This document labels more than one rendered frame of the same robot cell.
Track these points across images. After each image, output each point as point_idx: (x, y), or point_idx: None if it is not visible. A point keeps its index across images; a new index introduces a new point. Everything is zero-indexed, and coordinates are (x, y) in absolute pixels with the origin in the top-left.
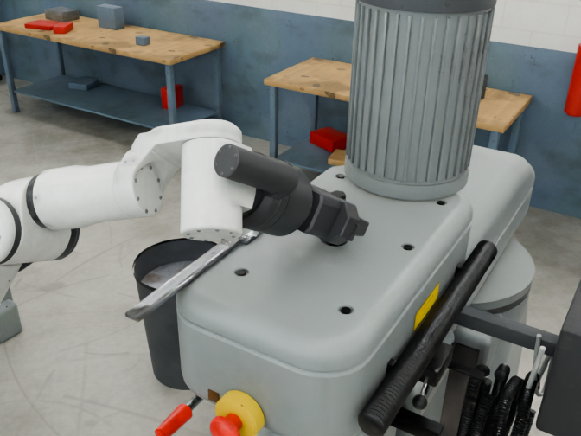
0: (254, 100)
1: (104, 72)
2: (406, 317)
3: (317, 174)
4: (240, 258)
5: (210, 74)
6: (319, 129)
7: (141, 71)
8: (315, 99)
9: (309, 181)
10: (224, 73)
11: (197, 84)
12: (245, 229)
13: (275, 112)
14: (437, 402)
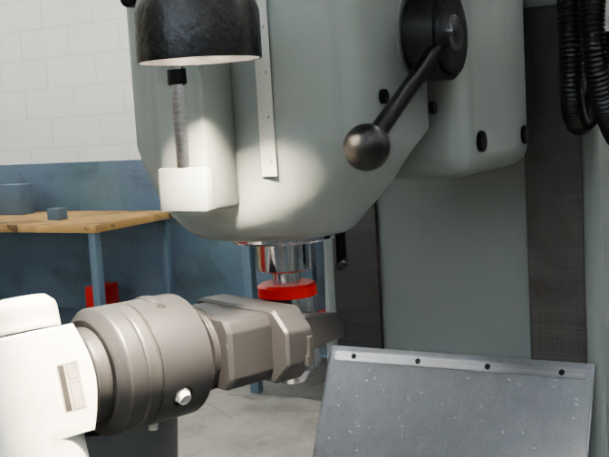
0: (224, 291)
1: (4, 287)
2: None
3: (324, 376)
4: None
5: (158, 264)
6: (321, 309)
7: (58, 277)
8: (311, 269)
9: (314, 384)
10: (178, 257)
11: (140, 281)
12: (213, 442)
13: (251, 274)
14: (507, 26)
